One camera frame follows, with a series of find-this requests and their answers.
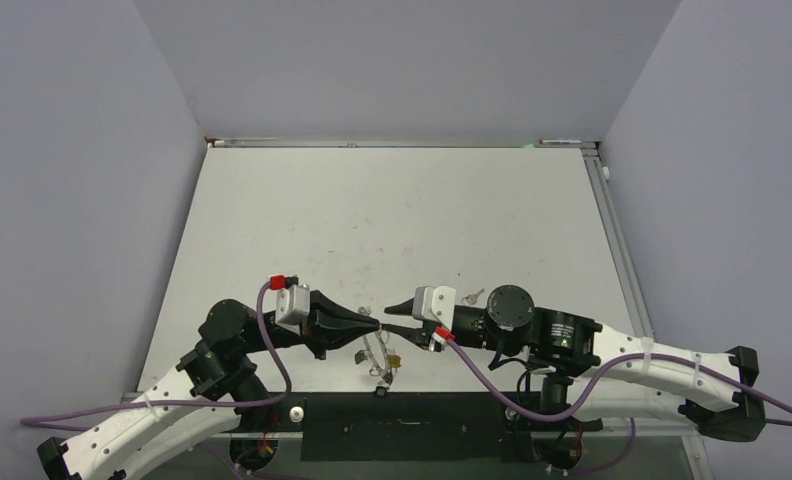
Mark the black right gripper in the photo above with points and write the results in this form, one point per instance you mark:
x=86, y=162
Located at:
x=421, y=334

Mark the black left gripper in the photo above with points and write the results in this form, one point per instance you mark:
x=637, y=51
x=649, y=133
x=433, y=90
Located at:
x=332, y=325

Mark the large metal keyring with rings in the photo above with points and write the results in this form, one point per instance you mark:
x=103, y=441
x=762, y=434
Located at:
x=384, y=362

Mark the silver key with small ring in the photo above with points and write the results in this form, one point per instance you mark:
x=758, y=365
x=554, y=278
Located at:
x=472, y=298

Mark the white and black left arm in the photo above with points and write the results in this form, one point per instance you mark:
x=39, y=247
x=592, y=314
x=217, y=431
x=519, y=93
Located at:
x=233, y=377

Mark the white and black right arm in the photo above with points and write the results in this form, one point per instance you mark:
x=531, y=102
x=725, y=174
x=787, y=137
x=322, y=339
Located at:
x=590, y=371

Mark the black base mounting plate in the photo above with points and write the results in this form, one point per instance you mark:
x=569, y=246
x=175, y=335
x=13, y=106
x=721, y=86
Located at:
x=408, y=426

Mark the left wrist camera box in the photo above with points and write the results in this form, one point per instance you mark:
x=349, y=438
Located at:
x=293, y=306

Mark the aluminium table frame rail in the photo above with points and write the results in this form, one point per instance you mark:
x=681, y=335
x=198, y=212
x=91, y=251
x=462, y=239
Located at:
x=632, y=293

